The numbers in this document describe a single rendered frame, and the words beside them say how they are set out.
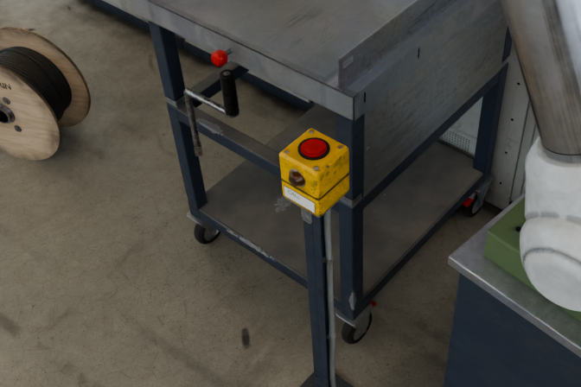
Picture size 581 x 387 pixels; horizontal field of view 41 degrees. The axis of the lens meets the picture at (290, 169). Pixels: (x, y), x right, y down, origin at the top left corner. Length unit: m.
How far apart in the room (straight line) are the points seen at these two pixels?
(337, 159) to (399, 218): 0.91
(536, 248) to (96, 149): 1.94
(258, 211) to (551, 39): 1.38
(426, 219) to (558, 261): 1.16
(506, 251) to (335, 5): 0.67
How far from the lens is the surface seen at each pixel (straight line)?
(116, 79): 2.96
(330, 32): 1.54
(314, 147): 1.18
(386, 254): 1.99
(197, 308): 2.14
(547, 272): 0.96
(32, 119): 2.54
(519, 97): 2.09
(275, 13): 1.60
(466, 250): 1.26
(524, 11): 0.84
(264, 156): 1.73
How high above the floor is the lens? 1.70
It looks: 44 degrees down
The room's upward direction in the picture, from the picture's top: 5 degrees counter-clockwise
